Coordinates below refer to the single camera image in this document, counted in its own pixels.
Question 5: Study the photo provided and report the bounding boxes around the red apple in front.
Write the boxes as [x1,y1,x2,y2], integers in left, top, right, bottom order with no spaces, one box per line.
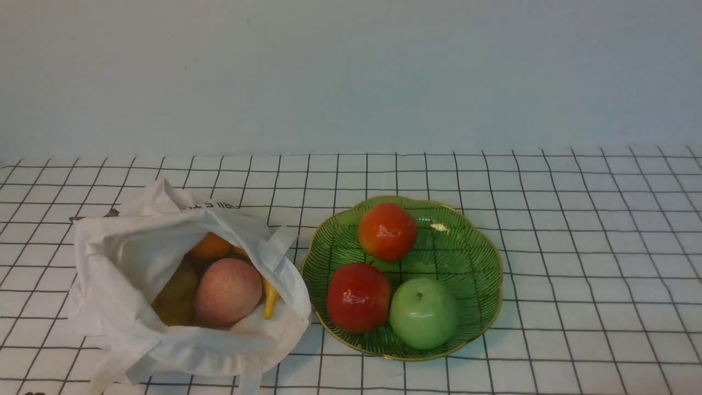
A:
[326,262,393,334]

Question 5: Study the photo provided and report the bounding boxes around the small yellow banana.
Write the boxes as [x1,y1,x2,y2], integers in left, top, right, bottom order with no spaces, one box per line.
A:
[262,277,279,320]

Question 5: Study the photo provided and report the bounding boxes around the orange fruit in bag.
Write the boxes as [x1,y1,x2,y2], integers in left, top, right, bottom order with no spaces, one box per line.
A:
[188,233,231,261]

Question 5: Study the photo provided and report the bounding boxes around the white grid tablecloth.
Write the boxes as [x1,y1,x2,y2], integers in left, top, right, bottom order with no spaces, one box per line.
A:
[1,148,701,394]

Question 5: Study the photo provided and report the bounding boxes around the green leaf-pattern plate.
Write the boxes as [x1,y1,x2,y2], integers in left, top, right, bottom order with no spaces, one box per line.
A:
[301,196,502,362]

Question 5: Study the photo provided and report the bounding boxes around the red tomato at back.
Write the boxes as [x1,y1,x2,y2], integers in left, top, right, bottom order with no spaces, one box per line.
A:
[358,202,418,262]

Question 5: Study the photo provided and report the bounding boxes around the green apple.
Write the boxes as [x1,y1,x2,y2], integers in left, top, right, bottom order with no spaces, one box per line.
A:
[389,277,459,350]

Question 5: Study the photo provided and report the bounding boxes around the pink peach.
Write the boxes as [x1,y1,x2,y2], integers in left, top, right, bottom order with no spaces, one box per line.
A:
[195,258,263,327]

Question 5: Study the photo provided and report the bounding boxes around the white cloth tote bag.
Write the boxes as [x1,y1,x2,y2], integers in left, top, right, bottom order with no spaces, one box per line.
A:
[67,178,312,394]

